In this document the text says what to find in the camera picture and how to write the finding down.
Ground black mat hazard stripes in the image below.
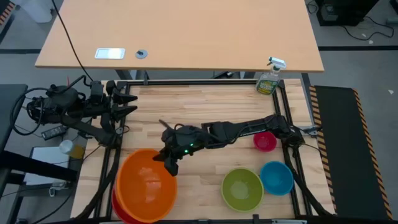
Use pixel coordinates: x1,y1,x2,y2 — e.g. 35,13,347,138
308,85,394,221

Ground black power adapter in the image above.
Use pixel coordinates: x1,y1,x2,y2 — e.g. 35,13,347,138
40,124,67,141

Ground small pink bowl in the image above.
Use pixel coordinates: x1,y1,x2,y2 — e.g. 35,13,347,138
252,131,278,153

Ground plastic bottle yellow liquid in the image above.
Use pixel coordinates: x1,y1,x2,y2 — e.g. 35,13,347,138
58,139,86,160

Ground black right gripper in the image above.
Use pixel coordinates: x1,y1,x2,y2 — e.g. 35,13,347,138
152,124,208,177

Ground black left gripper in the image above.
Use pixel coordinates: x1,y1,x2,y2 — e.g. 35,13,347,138
99,80,139,133

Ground black aluminium table frame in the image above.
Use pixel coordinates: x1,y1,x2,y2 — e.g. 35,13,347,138
74,78,337,224

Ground black side table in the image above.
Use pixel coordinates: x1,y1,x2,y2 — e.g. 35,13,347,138
0,83,78,200

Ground light wooden desk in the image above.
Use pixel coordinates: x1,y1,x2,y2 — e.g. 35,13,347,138
34,0,325,74

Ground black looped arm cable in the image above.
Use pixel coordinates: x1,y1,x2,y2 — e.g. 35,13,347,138
10,87,50,137

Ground large orange bowl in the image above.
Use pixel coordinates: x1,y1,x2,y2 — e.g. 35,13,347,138
115,149,178,224

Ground black computer case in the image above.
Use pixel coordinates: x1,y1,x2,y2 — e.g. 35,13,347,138
314,0,381,27

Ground white paper sheet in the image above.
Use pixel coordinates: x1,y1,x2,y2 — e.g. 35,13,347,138
23,146,71,188

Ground long black cable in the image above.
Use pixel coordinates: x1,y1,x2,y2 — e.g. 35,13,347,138
50,0,95,83

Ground green bowl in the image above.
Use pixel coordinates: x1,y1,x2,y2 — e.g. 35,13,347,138
221,167,266,213

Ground black floor cable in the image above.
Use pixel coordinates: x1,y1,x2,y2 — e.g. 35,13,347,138
340,15,396,42

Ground metal frame bracket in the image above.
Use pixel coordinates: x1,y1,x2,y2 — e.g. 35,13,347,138
299,124,323,137

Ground clear spray bottle green label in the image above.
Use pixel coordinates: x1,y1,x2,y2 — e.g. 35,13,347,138
255,56,287,96

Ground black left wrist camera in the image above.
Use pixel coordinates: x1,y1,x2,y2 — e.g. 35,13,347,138
90,80,105,104

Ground blue bowl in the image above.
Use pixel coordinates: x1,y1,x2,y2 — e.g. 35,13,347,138
259,160,295,197

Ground large red bowl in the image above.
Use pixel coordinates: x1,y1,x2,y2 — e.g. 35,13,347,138
111,185,141,224

